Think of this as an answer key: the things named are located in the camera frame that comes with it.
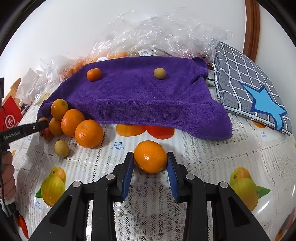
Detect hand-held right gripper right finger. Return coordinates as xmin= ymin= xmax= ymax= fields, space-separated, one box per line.
xmin=167 ymin=152 xmax=271 ymax=241

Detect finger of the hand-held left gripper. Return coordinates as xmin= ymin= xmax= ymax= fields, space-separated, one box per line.
xmin=22 ymin=120 xmax=50 ymax=136

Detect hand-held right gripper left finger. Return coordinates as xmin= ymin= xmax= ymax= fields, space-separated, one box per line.
xmin=29 ymin=152 xmax=135 ymax=241

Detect small red fruit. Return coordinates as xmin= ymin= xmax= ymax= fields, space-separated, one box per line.
xmin=40 ymin=127 xmax=54 ymax=141

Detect large mandarin orange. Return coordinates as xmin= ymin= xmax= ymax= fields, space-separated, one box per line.
xmin=74 ymin=119 xmax=104 ymax=149
xmin=133 ymin=140 xmax=168 ymax=174
xmin=60 ymin=109 xmax=86 ymax=137

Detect tan longan fruit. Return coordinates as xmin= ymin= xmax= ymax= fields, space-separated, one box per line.
xmin=154 ymin=67 xmax=166 ymax=80
xmin=54 ymin=140 xmax=69 ymax=158

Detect clear plastic bag red fruits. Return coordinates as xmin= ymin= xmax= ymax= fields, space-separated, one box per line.
xmin=171 ymin=14 xmax=233 ymax=70

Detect person's left hand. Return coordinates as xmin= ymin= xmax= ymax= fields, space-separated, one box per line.
xmin=0 ymin=151 xmax=16 ymax=203

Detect red paper bag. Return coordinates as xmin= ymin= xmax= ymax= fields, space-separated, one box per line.
xmin=0 ymin=96 xmax=23 ymax=131

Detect light wooden chair back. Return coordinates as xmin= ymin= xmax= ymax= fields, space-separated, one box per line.
xmin=9 ymin=77 xmax=22 ymax=98

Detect white plastic bag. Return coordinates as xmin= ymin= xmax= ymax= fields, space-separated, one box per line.
xmin=18 ymin=67 xmax=44 ymax=102

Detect crumpled clear plastic bag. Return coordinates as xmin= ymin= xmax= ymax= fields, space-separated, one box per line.
xmin=39 ymin=56 xmax=77 ymax=98

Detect purple towel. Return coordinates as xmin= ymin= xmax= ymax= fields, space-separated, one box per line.
xmin=37 ymin=57 xmax=233 ymax=141

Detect clear plastic bag of mandarins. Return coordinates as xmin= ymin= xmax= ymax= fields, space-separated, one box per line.
xmin=59 ymin=35 xmax=139 ymax=79

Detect grey checked cloth blue star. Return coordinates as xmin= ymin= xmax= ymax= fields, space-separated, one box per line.
xmin=213 ymin=41 xmax=294 ymax=135

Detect clear plastic bag of longans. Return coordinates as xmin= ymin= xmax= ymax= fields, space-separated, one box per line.
xmin=129 ymin=9 xmax=185 ymax=57

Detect brown wooden door frame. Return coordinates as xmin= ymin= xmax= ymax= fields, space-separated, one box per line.
xmin=243 ymin=0 xmax=260 ymax=62

